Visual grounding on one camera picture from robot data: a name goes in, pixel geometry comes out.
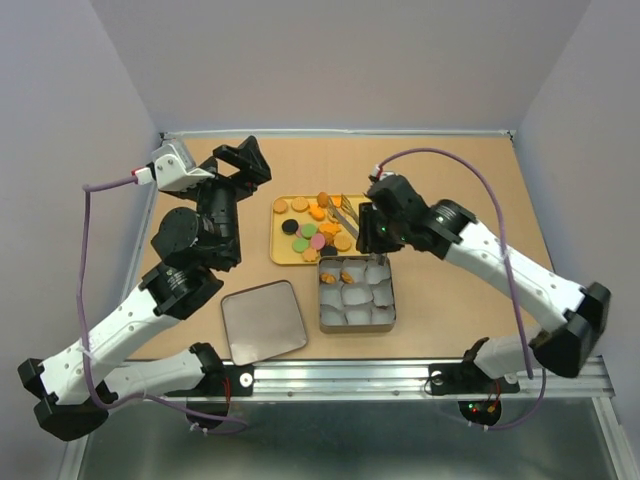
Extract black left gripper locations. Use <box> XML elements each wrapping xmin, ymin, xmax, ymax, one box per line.
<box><xmin>176</xmin><ymin>136</ymin><xmax>271</xmax><ymax>267</ymax></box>

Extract metal serving tongs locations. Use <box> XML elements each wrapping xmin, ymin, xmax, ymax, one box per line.
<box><xmin>327</xmin><ymin>194</ymin><xmax>359</xmax><ymax>239</ymax></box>

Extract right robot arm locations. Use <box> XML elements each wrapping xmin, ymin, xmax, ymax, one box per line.
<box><xmin>357</xmin><ymin>174</ymin><xmax>611</xmax><ymax>390</ymax></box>

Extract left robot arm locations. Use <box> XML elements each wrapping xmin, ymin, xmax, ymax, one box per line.
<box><xmin>18</xmin><ymin>136</ymin><xmax>271</xmax><ymax>442</ymax></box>

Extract dotted round biscuit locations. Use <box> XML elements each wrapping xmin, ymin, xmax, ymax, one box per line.
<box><xmin>333</xmin><ymin>234</ymin><xmax>352</xmax><ymax>252</ymax></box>

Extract black sandwich cookie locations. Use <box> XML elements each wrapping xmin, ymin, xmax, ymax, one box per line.
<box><xmin>281</xmin><ymin>219</ymin><xmax>299</xmax><ymax>235</ymax></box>
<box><xmin>320</xmin><ymin>245</ymin><xmax>338</xmax><ymax>257</ymax></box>

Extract pink sandwich cookie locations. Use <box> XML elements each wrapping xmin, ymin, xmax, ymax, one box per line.
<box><xmin>309</xmin><ymin>233</ymin><xmax>326</xmax><ymax>251</ymax></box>

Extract gold square cookie tin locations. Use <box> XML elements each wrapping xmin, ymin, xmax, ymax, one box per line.
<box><xmin>318</xmin><ymin>255</ymin><xmax>397</xmax><ymax>334</ymax></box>

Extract orange fish cookie upper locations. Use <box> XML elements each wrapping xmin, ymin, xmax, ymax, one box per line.
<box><xmin>308</xmin><ymin>204</ymin><xmax>326</xmax><ymax>222</ymax></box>

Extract plain round tan cookie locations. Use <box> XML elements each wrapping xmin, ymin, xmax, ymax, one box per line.
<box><xmin>273</xmin><ymin>199</ymin><xmax>289</xmax><ymax>214</ymax></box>

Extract flower shaped tan cookie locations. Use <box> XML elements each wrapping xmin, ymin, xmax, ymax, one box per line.
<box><xmin>301</xmin><ymin>247</ymin><xmax>320</xmax><ymax>263</ymax></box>

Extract green sandwich cookie upper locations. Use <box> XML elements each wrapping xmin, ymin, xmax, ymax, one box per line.
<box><xmin>300</xmin><ymin>223</ymin><xmax>317</xmax><ymax>239</ymax></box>

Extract green sandwich cookie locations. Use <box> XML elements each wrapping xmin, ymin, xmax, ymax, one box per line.
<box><xmin>292</xmin><ymin>237</ymin><xmax>310</xmax><ymax>253</ymax></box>
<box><xmin>300</xmin><ymin>223</ymin><xmax>317</xmax><ymax>239</ymax></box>

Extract yellow cookie tray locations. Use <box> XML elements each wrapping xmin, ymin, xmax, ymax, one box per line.
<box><xmin>270</xmin><ymin>194</ymin><xmax>367</xmax><ymax>266</ymax></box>

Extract black sandwich cookie left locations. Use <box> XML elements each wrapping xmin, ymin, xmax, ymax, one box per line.
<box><xmin>281</xmin><ymin>219</ymin><xmax>299</xmax><ymax>235</ymax></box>

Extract gold tin lid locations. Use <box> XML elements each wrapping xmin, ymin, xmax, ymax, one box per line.
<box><xmin>220</xmin><ymin>280</ymin><xmax>308</xmax><ymax>366</ymax></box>

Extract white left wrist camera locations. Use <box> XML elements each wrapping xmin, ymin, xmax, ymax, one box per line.
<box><xmin>132</xmin><ymin>139</ymin><xmax>216</xmax><ymax>193</ymax></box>

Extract aluminium front rail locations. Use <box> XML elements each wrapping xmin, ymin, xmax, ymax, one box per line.
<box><xmin>124</xmin><ymin>355</ymin><xmax>615</xmax><ymax>401</ymax></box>

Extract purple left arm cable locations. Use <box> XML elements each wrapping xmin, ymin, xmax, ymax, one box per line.
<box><xmin>74</xmin><ymin>177</ymin><xmax>249</xmax><ymax>436</ymax></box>

